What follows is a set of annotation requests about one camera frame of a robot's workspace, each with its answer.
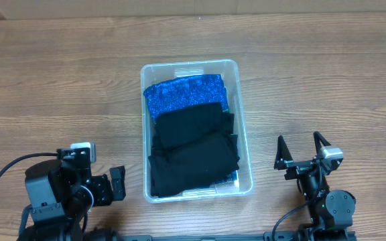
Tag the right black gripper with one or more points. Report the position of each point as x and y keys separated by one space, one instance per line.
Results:
x=284 y=154

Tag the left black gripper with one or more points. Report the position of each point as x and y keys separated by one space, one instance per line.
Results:
x=116 y=183

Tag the blue jeans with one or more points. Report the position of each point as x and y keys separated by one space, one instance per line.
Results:
x=230 y=178

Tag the small black cloth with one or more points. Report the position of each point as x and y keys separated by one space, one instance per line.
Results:
x=180 y=127

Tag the sparkly blue cloth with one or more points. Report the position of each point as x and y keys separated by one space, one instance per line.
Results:
x=179 y=93

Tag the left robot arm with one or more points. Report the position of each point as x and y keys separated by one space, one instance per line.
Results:
x=62 y=193

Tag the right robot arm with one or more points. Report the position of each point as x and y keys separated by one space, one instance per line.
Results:
x=330 y=211

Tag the clear plastic container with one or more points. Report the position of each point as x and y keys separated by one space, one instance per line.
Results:
x=228 y=69

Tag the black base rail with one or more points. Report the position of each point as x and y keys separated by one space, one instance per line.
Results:
x=193 y=237

